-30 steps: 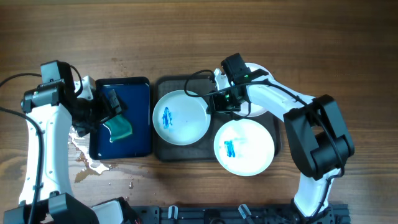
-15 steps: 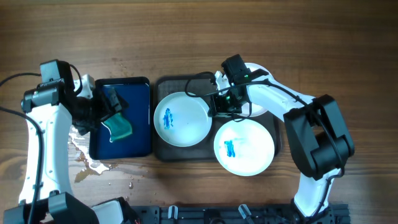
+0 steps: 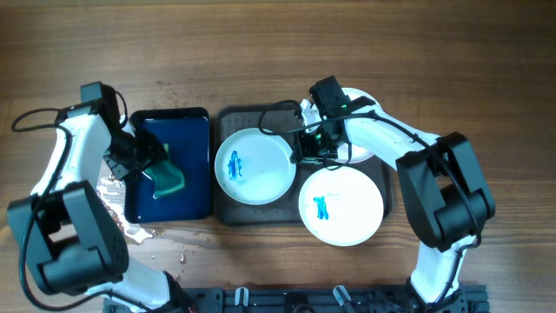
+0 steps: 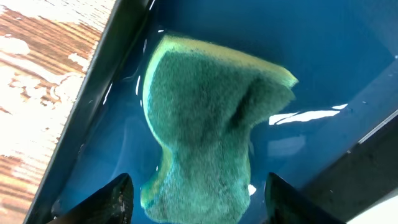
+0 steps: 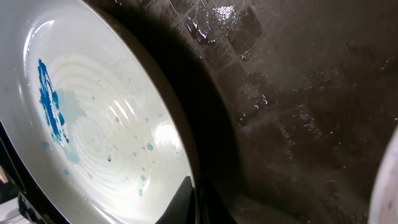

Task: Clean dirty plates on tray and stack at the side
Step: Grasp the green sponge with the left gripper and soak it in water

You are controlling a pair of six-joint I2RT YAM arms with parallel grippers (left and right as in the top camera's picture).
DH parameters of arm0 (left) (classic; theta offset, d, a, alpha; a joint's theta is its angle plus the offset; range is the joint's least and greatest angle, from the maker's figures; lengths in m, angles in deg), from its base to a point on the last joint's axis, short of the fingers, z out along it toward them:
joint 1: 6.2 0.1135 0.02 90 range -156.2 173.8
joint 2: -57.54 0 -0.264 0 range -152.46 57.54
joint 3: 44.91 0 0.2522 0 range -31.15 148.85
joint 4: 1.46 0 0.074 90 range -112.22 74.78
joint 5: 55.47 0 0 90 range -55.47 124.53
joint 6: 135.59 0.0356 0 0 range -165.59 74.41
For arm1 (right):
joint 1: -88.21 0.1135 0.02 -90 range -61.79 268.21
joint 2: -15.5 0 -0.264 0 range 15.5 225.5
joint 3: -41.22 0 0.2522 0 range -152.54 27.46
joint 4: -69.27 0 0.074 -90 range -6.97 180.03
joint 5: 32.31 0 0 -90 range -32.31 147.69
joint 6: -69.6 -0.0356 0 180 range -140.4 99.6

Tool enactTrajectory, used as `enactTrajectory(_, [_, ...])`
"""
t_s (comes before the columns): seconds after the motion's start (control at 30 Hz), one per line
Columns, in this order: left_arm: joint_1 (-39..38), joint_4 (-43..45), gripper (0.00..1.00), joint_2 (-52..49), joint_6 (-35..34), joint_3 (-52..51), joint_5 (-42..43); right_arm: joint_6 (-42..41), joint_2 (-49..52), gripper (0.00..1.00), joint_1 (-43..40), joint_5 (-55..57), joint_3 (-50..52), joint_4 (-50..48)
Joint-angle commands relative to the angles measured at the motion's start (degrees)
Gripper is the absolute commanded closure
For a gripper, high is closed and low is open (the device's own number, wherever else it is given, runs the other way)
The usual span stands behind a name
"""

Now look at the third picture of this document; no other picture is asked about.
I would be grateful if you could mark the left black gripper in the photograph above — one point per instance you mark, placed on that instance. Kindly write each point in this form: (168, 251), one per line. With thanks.
(154, 151)

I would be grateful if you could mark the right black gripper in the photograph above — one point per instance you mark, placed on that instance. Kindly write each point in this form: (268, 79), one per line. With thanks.
(303, 153)

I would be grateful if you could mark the green yellow sponge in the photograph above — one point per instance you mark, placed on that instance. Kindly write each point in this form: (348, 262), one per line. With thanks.
(167, 177)

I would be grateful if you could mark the white plate back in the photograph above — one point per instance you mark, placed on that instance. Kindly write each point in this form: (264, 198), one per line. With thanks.
(359, 154)

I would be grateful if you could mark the white plate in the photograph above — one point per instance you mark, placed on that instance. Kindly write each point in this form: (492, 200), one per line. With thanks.
(341, 207)
(359, 154)
(253, 168)

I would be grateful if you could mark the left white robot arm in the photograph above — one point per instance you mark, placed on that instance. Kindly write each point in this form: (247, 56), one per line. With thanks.
(68, 242)

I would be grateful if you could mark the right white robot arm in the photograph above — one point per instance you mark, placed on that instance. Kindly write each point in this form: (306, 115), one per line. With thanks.
(446, 196)

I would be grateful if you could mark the dark brown serving tray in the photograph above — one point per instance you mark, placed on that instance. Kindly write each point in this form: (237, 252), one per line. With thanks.
(284, 210)

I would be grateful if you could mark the white plate front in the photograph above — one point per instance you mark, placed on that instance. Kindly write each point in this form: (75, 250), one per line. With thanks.
(341, 207)

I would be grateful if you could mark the black mounting rail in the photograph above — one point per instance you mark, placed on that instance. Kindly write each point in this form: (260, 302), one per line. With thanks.
(377, 299)

